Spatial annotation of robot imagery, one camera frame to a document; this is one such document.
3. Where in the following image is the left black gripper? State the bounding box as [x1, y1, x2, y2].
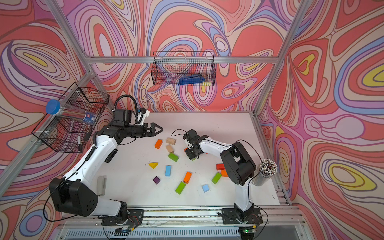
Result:
[124, 122, 163, 139]

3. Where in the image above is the natural wood block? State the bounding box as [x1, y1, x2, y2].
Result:
[166, 138, 176, 145]
[166, 145, 174, 153]

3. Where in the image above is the green block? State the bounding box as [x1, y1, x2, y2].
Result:
[175, 182, 186, 195]
[212, 172, 222, 185]
[168, 153, 179, 162]

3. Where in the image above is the light blue cube block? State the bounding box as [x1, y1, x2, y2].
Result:
[202, 184, 210, 193]

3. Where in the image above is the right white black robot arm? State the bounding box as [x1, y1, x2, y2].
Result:
[183, 129, 257, 225]

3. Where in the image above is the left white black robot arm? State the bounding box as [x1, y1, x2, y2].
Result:
[49, 109, 164, 222]

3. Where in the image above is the orange block far left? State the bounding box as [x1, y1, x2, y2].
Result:
[155, 139, 163, 149]

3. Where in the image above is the orange block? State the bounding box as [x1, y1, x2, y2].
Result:
[221, 170, 228, 177]
[155, 139, 163, 149]
[183, 172, 192, 184]

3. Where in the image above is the red block right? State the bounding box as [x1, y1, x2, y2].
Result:
[216, 164, 225, 171]

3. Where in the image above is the yellow triangle block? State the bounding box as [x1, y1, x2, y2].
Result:
[149, 162, 159, 169]

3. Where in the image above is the orange block lower centre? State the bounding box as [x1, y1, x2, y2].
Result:
[183, 172, 192, 184]

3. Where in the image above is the light blue long block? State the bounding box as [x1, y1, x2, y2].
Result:
[165, 165, 172, 177]

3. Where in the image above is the orange block right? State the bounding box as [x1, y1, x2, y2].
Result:
[221, 170, 228, 177]

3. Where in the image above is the green block bottom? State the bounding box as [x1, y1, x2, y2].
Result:
[175, 182, 186, 195]

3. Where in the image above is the purple cube block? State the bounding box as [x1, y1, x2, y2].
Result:
[153, 177, 161, 185]

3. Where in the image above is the black stapler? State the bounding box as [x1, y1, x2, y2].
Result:
[105, 149, 118, 164]

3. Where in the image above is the blue black tool in basket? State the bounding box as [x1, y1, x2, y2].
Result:
[179, 74, 206, 85]

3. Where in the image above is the grey stapler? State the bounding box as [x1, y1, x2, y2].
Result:
[97, 176, 107, 196]

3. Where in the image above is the white marker in basket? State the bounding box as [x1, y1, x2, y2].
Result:
[78, 135, 83, 153]

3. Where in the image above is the cup of pencils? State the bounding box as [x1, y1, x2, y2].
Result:
[251, 159, 278, 187]

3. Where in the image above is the clear bottle blue cap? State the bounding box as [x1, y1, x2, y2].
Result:
[46, 100, 96, 125]

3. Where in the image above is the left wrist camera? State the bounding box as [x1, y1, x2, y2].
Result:
[138, 108, 150, 125]

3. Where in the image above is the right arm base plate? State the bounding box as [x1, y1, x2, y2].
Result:
[221, 208, 264, 226]

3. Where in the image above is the back black wire basket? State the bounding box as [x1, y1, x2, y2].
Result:
[151, 51, 217, 87]

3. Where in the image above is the black wire basket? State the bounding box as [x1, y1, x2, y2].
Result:
[32, 84, 110, 153]
[151, 51, 217, 87]

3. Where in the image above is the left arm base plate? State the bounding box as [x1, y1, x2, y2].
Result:
[102, 209, 144, 227]

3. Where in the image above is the left black wire basket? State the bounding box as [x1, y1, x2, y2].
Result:
[32, 84, 110, 153]

